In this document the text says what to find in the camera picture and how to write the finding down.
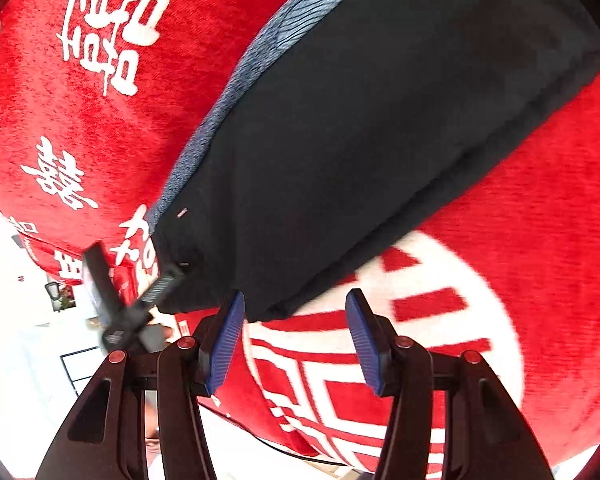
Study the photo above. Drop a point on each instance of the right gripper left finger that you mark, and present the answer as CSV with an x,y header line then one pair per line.
x,y
219,336

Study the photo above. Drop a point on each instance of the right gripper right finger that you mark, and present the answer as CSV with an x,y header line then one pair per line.
x,y
372,335

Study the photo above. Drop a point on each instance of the black pants blue waistband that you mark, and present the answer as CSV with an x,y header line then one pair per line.
x,y
344,125

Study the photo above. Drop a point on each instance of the red white patterned blanket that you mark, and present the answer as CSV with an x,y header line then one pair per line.
x,y
99,97

